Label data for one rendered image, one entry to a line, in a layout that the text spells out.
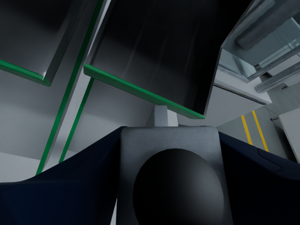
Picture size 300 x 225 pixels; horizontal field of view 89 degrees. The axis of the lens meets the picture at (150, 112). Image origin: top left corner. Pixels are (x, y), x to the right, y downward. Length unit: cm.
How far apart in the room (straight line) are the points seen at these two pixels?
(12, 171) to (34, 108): 20
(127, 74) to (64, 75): 13
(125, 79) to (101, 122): 15
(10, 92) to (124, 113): 17
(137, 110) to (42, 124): 16
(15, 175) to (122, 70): 36
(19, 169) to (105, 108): 25
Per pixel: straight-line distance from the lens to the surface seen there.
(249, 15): 27
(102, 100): 29
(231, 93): 133
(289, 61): 557
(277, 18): 109
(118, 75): 16
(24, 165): 46
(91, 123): 30
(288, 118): 412
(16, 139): 32
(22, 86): 29
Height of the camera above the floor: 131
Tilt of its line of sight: 49 degrees down
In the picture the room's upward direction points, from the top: 48 degrees clockwise
